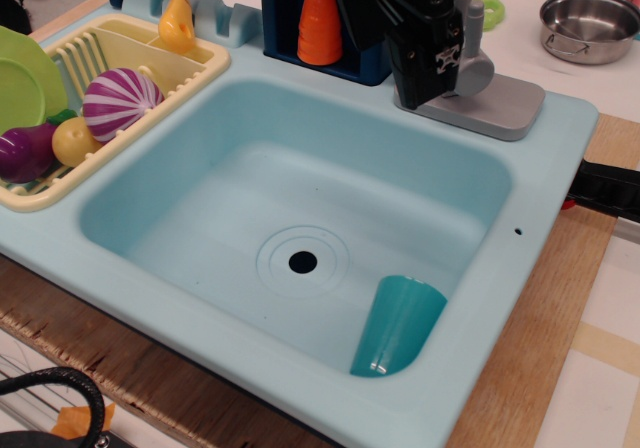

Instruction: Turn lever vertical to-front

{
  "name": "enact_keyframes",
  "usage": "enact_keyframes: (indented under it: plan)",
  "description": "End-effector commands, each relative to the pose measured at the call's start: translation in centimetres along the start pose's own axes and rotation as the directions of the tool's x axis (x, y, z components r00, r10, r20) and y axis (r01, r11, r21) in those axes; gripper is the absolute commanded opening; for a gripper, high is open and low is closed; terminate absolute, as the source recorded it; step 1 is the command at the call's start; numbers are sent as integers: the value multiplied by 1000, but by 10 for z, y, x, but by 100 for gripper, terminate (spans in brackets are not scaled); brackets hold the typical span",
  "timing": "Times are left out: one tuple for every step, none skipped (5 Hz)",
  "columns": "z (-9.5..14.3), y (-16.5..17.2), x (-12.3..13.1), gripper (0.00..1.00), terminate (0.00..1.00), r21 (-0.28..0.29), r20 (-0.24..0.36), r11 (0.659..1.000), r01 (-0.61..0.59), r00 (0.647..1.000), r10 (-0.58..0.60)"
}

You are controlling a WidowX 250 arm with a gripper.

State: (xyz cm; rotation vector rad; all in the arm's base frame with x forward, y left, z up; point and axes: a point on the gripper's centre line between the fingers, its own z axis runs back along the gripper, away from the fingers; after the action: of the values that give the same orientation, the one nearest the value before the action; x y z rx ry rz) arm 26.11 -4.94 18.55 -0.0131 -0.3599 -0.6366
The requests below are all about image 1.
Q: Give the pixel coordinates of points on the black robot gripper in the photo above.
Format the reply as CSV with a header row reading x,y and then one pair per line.
x,y
408,25

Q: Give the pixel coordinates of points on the grey toy faucet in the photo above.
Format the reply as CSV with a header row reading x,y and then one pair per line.
x,y
481,101

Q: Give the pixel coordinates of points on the orange toy carrot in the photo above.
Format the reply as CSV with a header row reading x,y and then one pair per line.
x,y
319,33

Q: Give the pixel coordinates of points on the dark blue utensil holder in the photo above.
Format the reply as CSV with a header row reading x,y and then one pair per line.
x,y
281,20

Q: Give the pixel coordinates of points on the stainless steel pot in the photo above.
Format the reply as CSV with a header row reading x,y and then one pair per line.
x,y
588,32

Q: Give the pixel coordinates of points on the light blue toy sink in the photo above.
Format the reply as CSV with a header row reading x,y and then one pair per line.
x,y
249,229

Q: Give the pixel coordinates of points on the black clamp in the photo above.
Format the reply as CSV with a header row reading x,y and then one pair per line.
x,y
610,190

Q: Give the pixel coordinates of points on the yellow toy pear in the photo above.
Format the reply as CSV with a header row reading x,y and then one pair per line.
x,y
176,28

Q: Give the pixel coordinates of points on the teal plastic cup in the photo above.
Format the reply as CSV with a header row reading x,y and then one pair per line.
x,y
403,314

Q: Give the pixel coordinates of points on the purple striped toy onion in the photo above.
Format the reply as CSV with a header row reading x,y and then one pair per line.
x,y
116,99

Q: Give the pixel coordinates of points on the cream plastic dish rack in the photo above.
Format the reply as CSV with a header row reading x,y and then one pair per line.
x,y
103,43

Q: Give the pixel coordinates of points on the yellow toy lemon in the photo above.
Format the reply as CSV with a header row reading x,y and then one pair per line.
x,y
72,141

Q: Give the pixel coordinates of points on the green plastic plate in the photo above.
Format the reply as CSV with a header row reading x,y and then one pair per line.
x,y
31,85

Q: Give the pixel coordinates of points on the purple toy eggplant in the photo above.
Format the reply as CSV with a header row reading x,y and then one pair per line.
x,y
26,152

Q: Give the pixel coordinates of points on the orange tape piece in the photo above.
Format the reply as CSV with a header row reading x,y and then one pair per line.
x,y
72,423

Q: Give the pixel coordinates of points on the green plastic ring toy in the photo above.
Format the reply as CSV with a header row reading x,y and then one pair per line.
x,y
494,14

